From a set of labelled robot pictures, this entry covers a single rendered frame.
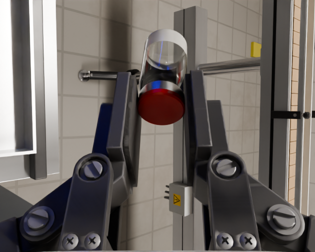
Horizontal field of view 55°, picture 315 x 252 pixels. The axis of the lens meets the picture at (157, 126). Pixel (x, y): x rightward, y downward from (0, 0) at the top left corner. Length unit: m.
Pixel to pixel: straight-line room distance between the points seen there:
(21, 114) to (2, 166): 0.08
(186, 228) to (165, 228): 0.70
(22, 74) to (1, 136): 0.09
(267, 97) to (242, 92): 1.57
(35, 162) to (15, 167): 0.03
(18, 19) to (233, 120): 2.16
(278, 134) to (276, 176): 0.13
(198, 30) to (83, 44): 0.58
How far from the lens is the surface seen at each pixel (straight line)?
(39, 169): 0.47
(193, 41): 1.26
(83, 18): 1.59
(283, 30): 1.04
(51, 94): 0.49
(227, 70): 1.17
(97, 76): 1.49
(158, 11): 1.92
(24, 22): 0.48
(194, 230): 1.34
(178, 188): 1.26
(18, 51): 0.48
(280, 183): 1.04
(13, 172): 0.48
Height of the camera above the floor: 1.33
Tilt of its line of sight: 46 degrees down
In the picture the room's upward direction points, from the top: 94 degrees clockwise
